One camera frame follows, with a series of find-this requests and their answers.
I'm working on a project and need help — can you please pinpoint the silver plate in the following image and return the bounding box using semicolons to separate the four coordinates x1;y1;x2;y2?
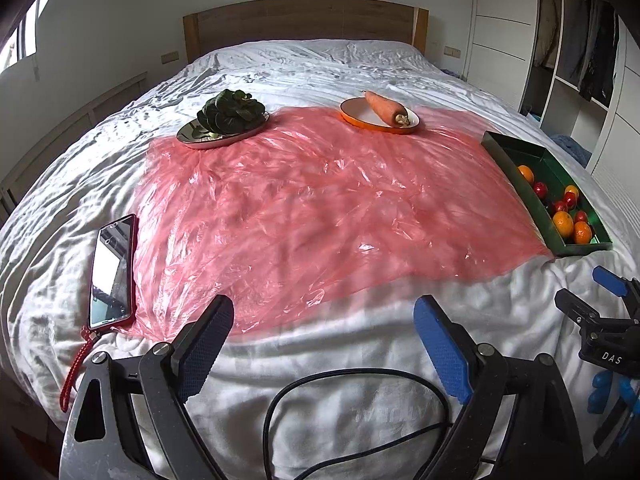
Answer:
176;112;270;150

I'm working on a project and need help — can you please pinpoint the green tray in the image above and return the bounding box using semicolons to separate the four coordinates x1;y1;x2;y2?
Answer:
480;131;613;257

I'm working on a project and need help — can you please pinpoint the blue towel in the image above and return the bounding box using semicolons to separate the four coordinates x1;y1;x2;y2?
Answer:
550;134;592;168

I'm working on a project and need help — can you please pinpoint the black cable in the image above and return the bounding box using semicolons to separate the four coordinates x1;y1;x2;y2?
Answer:
260;367;497;480

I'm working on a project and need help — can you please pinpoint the small orange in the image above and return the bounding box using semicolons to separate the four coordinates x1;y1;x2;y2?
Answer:
564;184;580;200

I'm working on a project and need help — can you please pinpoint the red cased smartphone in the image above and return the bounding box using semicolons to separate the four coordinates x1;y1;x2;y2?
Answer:
88;214;138;332

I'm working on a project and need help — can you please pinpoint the wooden headboard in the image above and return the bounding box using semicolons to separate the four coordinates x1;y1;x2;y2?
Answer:
182;0;430;62

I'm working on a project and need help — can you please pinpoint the dark leafy green vegetable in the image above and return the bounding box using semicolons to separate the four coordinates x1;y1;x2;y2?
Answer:
196;89;267;136

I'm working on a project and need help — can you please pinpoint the large orange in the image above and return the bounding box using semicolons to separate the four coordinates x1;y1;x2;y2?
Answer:
552;210;574;238
574;221;593;245

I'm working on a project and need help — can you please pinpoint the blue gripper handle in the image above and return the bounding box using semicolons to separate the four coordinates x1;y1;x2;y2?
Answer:
587;370;639;448

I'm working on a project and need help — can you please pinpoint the carrot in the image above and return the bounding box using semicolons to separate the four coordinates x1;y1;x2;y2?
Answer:
364;91;410;128

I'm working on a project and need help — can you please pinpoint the white wardrobe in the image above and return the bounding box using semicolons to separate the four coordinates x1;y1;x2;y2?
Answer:
463;0;639;222

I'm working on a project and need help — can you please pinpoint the pink plastic sheet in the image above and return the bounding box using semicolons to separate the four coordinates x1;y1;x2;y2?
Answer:
129;107;549;341

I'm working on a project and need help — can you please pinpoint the window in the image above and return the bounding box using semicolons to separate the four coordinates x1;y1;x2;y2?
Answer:
1;0;49;72

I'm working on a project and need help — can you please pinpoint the orange rimmed white dish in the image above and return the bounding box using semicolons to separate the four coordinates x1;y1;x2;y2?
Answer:
340;98;421;134

